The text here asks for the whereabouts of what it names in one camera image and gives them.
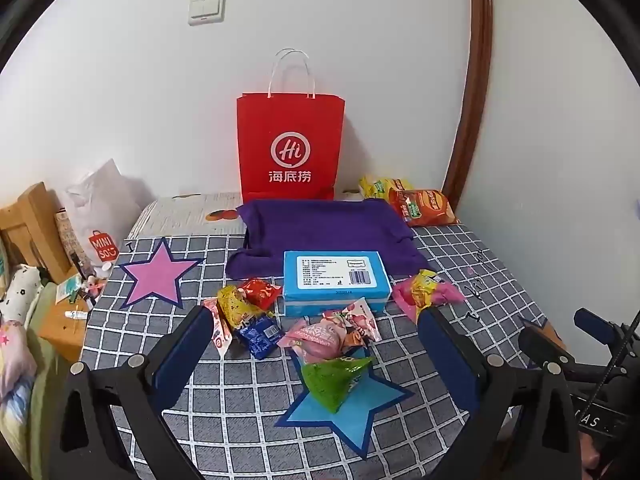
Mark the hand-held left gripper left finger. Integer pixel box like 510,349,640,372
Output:
47,305,217,480

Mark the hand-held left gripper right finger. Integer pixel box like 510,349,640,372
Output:
417,305,582,480

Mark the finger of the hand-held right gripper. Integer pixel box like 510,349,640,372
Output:
573,308,632,345
518,329,577,369

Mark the white red snack packet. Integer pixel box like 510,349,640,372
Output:
202,297,234,359

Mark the pink yellow snack packet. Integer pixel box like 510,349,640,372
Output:
391,280,467,324

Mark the yellow dotted snack packet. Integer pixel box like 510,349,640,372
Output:
217,285,267,334

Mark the yellow green snack packet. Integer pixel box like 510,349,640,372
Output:
407,269,444,309

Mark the blue snack packet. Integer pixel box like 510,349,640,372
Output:
233,314,286,360

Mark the white strawberry snack packet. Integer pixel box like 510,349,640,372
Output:
322,297,382,349

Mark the person's right hand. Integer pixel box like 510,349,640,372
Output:
580,435,640,480

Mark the grey checked bed sheet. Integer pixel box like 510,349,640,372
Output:
79,222,577,480

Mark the pink paper star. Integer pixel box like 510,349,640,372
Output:
118,238,206,310

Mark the wooden nightstand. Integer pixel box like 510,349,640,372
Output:
37,286,92,362

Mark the blue paper star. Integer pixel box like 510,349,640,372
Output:
273,347,415,461

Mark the white fruit print blanket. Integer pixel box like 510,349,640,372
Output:
127,191,249,241

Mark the green cloth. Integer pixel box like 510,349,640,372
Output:
22,280,68,478

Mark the blue tissue box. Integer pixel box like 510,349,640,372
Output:
282,250,394,317

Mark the orange chips bag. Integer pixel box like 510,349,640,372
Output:
387,188,460,227

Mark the patterned cardboard box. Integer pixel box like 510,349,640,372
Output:
53,209,96,274

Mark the pink printed blanket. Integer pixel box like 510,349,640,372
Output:
0,319,39,413

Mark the white plastic bag red label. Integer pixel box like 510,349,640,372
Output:
64,158,146,274

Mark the white spotted plush toy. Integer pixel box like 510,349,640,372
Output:
0,263,44,321

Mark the purple cloth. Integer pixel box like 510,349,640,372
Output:
224,198,434,281

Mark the yellow chips bag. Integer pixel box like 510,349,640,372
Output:
358,175,414,201

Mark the wooden chair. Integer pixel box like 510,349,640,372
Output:
0,182,74,284

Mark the red paper bag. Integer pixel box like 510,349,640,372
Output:
236,49,346,205

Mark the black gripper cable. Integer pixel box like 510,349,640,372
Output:
588,309,640,405

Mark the brown wooden door frame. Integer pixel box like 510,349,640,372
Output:
442,0,494,212

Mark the white light switch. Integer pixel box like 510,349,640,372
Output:
188,0,227,26

